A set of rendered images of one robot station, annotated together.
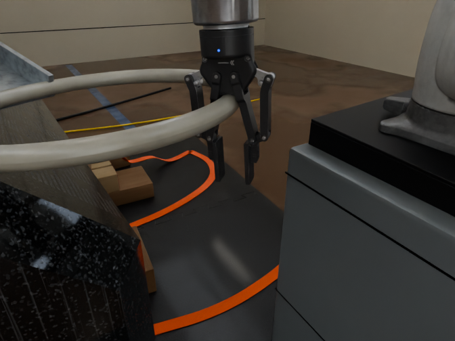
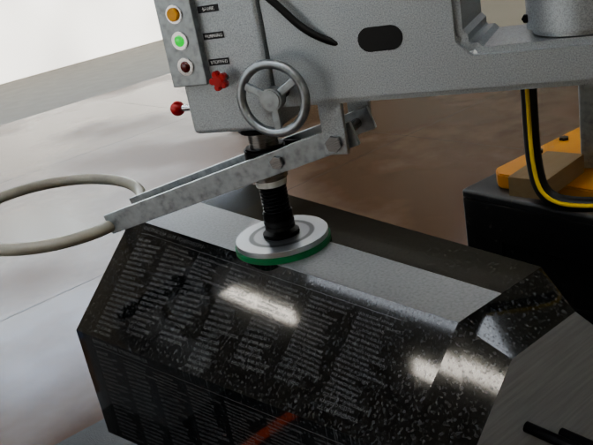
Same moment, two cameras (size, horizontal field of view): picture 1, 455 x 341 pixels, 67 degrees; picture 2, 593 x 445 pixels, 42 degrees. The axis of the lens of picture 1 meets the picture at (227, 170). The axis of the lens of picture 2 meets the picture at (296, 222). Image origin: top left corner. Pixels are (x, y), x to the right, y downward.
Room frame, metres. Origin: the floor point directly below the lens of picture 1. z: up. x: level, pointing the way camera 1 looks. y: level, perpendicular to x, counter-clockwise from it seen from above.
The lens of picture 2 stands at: (2.55, 0.62, 1.51)
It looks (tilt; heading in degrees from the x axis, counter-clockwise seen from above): 21 degrees down; 174
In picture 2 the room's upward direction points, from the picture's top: 11 degrees counter-clockwise
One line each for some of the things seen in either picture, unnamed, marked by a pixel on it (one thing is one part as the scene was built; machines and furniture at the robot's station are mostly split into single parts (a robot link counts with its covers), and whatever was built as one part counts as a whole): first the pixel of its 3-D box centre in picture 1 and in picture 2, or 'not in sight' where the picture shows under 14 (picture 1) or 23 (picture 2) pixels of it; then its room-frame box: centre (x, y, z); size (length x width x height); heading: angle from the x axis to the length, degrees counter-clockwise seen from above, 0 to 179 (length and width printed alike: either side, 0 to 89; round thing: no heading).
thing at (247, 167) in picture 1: (249, 161); not in sight; (0.49, -0.03, 0.84); 0.03 x 0.01 x 0.07; 162
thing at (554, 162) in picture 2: not in sight; (546, 174); (0.82, 1.45, 0.81); 0.20 x 0.10 x 0.05; 126
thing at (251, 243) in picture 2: not in sight; (281, 235); (0.92, 0.76, 0.84); 0.21 x 0.21 x 0.01
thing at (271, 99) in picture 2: not in sight; (280, 94); (1.08, 0.80, 1.20); 0.15 x 0.10 x 0.15; 57
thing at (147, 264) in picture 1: (131, 260); not in sight; (1.09, 0.40, 0.07); 0.30 x 0.12 x 0.12; 26
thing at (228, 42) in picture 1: (228, 61); not in sight; (0.51, 0.00, 0.99); 0.08 x 0.07 x 0.09; 72
